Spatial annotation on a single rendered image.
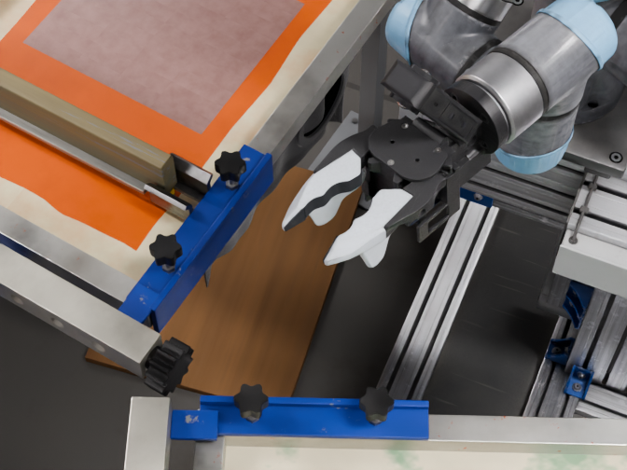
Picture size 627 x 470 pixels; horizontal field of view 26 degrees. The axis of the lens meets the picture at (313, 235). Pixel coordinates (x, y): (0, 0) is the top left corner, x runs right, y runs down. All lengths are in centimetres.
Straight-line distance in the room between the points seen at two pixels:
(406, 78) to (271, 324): 188
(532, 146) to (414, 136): 19
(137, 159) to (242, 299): 109
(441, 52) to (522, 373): 143
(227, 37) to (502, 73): 102
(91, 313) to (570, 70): 83
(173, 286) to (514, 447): 51
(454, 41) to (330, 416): 62
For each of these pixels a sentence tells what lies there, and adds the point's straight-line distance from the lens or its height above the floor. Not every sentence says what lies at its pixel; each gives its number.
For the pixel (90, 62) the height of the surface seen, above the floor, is 96.
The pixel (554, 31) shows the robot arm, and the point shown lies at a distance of 125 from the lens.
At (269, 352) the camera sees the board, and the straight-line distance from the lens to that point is 292.
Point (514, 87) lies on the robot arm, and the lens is 121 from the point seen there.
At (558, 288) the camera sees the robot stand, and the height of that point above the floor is 43.
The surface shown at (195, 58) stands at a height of 96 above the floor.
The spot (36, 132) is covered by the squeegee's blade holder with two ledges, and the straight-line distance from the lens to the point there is 206.
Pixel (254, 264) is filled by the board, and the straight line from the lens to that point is 302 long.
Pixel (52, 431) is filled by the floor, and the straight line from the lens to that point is 292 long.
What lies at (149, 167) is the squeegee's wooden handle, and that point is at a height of 105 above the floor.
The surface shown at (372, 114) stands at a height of 24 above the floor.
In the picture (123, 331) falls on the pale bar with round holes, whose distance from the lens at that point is 181.
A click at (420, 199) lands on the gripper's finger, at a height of 169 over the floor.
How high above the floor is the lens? 265
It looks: 59 degrees down
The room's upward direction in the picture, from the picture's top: straight up
